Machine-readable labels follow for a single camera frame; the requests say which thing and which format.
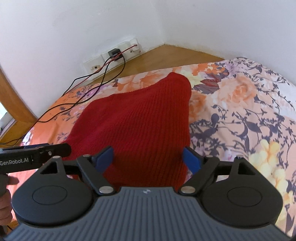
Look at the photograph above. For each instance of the wooden door frame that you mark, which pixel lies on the wooden door frame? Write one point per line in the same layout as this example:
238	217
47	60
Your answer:
22	118

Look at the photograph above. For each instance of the black power adapter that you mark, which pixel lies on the black power adapter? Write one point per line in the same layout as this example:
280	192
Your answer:
114	52

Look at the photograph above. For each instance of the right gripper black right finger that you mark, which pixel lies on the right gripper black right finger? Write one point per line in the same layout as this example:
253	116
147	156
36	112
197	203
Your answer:
232	192

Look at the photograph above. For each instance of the red knit cardigan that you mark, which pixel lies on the red knit cardigan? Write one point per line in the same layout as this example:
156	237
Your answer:
147	129

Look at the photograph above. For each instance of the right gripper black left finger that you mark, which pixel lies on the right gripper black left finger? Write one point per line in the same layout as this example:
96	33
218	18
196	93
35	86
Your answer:
59	192

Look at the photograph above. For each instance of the white wall socket strip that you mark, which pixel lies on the white wall socket strip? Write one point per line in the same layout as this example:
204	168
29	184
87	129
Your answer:
126	50

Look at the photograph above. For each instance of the person's left hand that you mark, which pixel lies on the person's left hand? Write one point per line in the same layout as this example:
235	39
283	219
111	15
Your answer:
6	208

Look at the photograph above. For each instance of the orange floral bedsheet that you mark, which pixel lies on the orange floral bedsheet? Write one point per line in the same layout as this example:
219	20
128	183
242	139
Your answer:
237	107

